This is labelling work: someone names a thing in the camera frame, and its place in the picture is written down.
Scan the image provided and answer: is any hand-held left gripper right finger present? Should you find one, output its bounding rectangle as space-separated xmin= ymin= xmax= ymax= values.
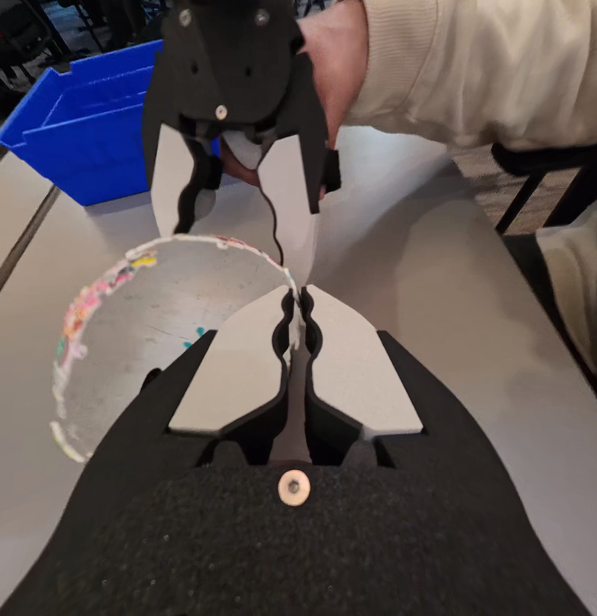
xmin=301 ymin=284 xmax=424 ymax=466

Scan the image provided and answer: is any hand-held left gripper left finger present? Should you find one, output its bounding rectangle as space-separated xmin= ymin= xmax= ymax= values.
xmin=168 ymin=285 xmax=296 ymax=465

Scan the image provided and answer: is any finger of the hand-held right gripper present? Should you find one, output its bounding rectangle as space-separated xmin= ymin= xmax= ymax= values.
xmin=256 ymin=135 xmax=322 ymax=288
xmin=150 ymin=124 xmax=217 ymax=236

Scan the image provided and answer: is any blue plastic bin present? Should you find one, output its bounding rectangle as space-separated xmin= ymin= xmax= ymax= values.
xmin=0 ymin=39 xmax=222 ymax=207

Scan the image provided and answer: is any colourful puzzle ball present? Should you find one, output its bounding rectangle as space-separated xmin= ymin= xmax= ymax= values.
xmin=49 ymin=234 xmax=301 ymax=464

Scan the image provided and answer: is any person's right forearm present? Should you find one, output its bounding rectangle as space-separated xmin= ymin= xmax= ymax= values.
xmin=346 ymin=0 xmax=597 ymax=151

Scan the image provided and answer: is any person's right hand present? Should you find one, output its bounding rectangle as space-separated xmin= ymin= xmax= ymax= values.
xmin=220 ymin=0 xmax=371 ymax=189

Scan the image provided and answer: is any person's cream sweatshirt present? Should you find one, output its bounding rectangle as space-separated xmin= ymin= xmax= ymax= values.
xmin=536 ymin=195 xmax=597 ymax=381

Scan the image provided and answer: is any black office chair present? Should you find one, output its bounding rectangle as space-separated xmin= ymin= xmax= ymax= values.
xmin=491 ymin=142 xmax=597 ymax=386

